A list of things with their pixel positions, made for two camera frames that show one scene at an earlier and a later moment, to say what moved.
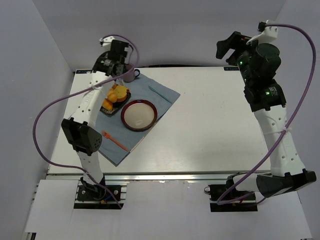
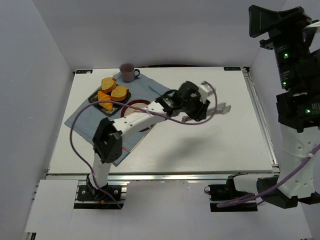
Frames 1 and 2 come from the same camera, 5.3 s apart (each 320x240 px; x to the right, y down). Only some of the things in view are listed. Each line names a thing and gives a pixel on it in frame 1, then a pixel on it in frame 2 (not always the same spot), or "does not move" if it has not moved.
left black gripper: (119, 69) to (201, 111)
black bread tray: (116, 106) does not move
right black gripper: (231, 46) to (280, 36)
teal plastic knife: (151, 88) does not move
